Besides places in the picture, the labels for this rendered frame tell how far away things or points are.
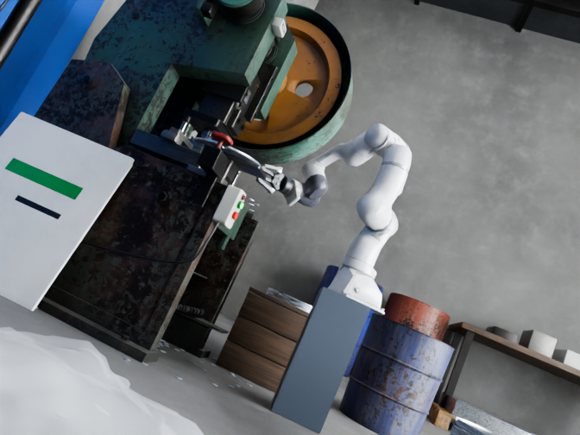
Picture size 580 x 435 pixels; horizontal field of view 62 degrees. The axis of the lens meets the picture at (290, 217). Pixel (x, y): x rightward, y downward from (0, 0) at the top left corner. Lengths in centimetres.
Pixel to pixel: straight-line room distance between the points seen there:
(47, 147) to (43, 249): 40
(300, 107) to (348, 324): 117
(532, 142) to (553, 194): 60
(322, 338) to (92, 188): 95
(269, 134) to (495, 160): 363
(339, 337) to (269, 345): 46
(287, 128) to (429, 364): 128
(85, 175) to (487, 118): 468
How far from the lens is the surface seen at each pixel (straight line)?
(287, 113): 242
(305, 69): 253
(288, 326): 206
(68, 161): 189
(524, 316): 531
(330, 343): 170
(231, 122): 198
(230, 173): 193
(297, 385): 171
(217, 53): 198
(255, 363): 208
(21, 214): 186
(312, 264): 516
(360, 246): 176
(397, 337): 230
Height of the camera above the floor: 32
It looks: 10 degrees up
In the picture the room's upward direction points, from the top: 24 degrees clockwise
